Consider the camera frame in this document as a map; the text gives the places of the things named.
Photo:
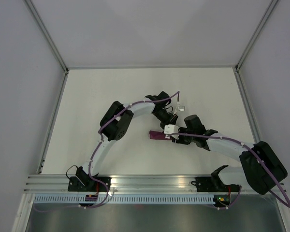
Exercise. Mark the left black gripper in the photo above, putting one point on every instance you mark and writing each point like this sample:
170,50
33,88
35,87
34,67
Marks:
172,120

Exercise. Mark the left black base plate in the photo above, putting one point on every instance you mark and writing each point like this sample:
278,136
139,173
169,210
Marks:
99,184

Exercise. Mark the aluminium frame post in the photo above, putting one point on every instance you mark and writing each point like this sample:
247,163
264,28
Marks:
41,25
256,33

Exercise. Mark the right aluminium frame post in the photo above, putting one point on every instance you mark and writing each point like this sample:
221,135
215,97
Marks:
256,33

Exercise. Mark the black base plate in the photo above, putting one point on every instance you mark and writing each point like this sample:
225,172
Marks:
99,184
204,184

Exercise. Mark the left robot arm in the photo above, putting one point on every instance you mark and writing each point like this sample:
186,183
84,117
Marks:
115,124

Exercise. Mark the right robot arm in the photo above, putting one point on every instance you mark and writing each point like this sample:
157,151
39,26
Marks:
260,168

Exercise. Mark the left aluminium frame post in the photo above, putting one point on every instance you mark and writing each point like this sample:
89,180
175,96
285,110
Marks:
41,25

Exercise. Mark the aluminium mounting rail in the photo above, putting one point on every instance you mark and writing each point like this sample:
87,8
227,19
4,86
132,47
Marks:
121,184

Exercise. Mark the slotted white cable duct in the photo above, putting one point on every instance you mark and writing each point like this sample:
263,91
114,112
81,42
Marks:
126,198

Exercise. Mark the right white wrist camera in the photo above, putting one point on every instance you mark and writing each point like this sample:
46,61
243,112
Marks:
171,131

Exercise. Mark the purple cloth napkin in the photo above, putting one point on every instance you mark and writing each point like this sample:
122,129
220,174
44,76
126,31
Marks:
157,135

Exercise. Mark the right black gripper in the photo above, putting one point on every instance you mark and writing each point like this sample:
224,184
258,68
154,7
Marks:
180,141

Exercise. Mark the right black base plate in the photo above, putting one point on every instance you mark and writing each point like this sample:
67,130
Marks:
204,184

